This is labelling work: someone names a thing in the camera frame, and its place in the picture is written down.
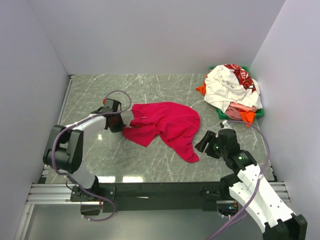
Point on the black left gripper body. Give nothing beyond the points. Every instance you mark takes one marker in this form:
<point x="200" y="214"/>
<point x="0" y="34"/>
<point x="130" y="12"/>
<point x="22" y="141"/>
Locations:
<point x="117" y="123"/>

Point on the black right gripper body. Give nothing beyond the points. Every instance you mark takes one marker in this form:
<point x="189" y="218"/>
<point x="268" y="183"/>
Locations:
<point x="213" y="149"/>

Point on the magenta red t shirt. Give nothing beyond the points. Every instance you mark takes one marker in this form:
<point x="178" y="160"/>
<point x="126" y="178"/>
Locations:
<point x="174" y="123"/>

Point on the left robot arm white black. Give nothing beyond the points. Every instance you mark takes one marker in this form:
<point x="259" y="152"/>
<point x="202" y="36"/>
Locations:
<point x="64" y="148"/>

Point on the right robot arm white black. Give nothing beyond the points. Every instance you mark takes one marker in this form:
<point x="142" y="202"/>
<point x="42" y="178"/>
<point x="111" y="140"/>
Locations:
<point x="248" y="186"/>

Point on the pink t shirt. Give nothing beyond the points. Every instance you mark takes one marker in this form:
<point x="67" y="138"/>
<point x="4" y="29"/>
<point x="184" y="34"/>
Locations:
<point x="236" y="111"/>

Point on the orange t shirt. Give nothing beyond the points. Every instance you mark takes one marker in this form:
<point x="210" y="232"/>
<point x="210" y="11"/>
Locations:
<point x="233" y="100"/>

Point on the black base beam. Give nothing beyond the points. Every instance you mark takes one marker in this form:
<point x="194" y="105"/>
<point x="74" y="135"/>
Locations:
<point x="142" y="196"/>

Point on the green plastic laundry basket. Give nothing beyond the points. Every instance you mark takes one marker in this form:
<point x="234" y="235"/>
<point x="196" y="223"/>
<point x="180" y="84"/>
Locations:
<point x="222" y="116"/>

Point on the red white printed t shirt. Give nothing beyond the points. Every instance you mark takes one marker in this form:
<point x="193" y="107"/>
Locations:
<point x="242" y="76"/>

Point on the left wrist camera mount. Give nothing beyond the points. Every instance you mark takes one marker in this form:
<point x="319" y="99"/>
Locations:
<point x="111" y="105"/>

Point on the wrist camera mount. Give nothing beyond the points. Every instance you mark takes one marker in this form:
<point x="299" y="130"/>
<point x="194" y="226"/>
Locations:
<point x="224" y="125"/>
<point x="111" y="105"/>

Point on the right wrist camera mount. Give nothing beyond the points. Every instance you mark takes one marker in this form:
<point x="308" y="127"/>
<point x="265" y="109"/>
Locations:
<point x="224" y="125"/>

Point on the aluminium rail frame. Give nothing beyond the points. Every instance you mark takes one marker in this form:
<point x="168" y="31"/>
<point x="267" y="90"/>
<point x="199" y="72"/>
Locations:
<point x="146" y="154"/>

